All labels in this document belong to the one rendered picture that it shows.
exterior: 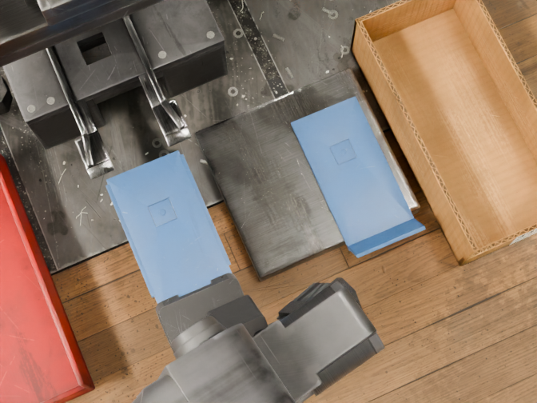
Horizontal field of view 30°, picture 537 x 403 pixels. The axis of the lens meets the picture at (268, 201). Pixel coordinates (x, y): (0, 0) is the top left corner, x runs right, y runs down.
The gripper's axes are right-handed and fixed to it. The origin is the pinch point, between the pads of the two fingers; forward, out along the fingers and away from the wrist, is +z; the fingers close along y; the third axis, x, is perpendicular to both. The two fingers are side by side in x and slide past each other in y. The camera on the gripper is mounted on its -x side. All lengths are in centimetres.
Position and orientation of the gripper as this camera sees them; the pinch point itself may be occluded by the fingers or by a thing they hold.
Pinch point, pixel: (200, 311)
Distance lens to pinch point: 86.3
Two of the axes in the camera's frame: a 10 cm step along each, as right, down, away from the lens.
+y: -3.4, -8.9, -2.9
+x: -9.1, 3.9, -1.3
